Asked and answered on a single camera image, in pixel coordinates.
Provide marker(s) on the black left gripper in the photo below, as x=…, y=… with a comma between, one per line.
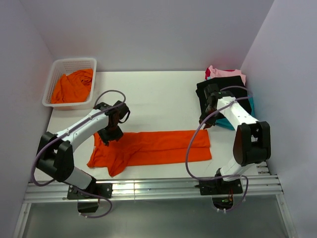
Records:
x=105, y=138

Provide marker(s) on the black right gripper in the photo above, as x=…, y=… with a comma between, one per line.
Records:
x=210, y=122

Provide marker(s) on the orange t-shirt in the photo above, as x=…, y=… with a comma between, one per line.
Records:
x=73, y=88
x=140, y=149

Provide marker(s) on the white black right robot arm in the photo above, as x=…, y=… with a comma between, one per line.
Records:
x=251, y=144

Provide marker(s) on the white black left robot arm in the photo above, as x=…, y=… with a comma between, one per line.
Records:
x=55, y=152

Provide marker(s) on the teal folded t-shirt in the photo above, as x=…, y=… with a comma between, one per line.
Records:
x=225, y=124

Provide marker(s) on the black folded t-shirt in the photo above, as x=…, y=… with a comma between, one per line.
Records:
x=230, y=86

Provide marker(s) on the pink folded t-shirt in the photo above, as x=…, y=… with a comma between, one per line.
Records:
x=212, y=72

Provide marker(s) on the orange t-shirt in basket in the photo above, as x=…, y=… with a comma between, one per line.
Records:
x=73, y=88

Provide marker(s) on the white plastic laundry basket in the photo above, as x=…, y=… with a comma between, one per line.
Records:
x=68, y=66

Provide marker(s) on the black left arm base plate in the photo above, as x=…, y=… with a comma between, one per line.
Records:
x=98, y=190

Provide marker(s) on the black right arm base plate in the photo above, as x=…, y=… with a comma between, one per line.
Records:
x=219, y=187

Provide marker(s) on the aluminium table frame rail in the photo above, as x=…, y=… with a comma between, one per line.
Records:
x=263, y=183

